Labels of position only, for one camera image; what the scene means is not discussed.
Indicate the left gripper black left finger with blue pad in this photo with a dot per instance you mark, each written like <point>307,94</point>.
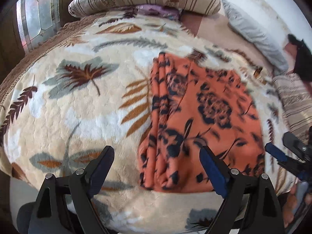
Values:
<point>63,204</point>

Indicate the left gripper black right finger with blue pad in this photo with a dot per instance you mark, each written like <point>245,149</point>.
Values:
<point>254,197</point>

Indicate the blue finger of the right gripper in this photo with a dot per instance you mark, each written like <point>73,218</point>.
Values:
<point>275,152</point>

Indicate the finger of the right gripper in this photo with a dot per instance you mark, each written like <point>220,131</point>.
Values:
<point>291,142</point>

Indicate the orange black floral garment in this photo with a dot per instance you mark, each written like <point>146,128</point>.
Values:
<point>192,107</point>

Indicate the person's right hand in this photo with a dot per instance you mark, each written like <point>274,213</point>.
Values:
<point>289,206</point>

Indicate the striped folded quilt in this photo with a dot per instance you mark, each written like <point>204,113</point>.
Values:
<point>295,96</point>

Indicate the black cloth on headboard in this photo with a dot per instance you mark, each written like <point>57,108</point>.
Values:
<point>303,58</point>

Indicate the grey blue pillow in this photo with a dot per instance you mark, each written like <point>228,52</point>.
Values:
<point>254,33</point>

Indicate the pink brown bed sheet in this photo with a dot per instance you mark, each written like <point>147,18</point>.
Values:
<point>217,30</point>

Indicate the purple cloth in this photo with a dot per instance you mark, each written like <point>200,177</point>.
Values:
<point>159,11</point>

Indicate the stained glass window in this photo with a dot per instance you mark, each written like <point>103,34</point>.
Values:
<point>37,21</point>

